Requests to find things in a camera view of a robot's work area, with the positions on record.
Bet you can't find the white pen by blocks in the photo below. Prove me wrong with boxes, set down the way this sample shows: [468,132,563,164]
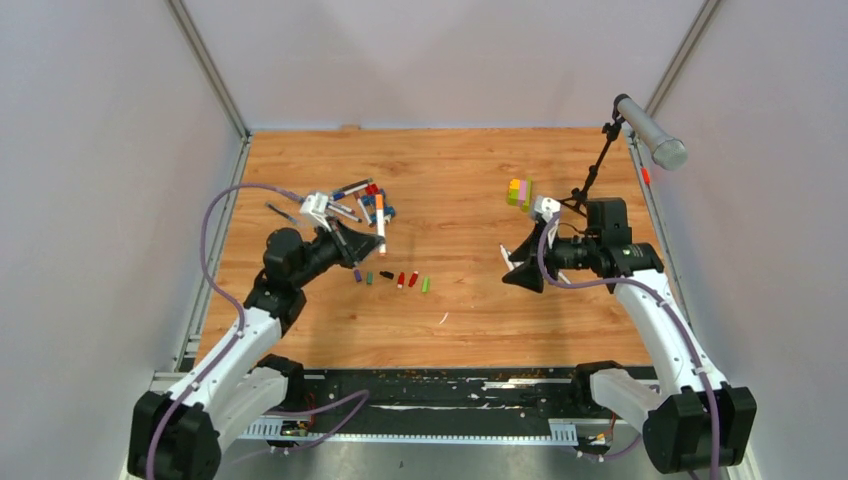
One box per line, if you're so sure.
[354,193,373,226]

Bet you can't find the slotted cable duct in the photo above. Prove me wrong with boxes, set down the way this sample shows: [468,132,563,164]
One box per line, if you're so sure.
[237,417,579,447]

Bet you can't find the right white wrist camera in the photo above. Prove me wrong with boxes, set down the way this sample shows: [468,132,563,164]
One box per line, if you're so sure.
[531,195,562,224]

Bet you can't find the colourful block stack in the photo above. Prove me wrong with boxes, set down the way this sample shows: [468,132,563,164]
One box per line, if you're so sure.
[506,178,533,213]

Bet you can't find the blue capped pen upper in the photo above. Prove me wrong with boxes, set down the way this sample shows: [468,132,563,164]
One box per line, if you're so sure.
[330,178,373,201]

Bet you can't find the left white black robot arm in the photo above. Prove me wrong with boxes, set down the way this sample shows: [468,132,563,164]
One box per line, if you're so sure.
[127,220,385,479]

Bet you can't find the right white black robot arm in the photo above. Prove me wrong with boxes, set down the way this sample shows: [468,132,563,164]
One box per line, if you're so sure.
[502,196,757,479]

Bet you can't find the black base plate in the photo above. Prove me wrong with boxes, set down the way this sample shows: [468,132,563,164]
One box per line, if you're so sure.
[241,367,654,439]

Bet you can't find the white pen body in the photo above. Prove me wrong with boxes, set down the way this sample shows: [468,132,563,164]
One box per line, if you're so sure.
[499,244,515,271]

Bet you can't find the grey pen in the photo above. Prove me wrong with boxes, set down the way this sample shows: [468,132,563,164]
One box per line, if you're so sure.
[265,202,299,225]

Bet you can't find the blue red block toy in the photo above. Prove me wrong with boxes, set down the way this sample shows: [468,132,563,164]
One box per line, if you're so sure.
[360,184,396,226]

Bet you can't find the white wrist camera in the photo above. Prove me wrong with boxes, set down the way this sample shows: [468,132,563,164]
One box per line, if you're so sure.
[531,195,562,224]
[299,192,331,231]

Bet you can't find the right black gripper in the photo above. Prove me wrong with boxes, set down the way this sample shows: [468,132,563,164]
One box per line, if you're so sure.
[502,222,599,292]

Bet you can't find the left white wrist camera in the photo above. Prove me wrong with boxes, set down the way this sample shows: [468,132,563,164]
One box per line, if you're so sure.
[299,192,331,231]

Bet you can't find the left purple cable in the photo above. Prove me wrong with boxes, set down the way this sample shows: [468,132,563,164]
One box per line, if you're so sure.
[144,183,372,480]

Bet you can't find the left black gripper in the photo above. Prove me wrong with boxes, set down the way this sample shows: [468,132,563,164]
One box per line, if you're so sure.
[292,217,384,289]

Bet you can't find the black microphone stand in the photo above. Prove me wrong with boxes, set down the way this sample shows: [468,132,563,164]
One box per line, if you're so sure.
[559,113,624,217]

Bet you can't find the orange capped pen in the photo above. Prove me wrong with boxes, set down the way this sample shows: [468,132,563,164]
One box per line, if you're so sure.
[374,193,387,257]

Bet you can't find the silver microphone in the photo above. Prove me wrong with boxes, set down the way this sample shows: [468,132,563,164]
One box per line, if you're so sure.
[613,94,688,171]

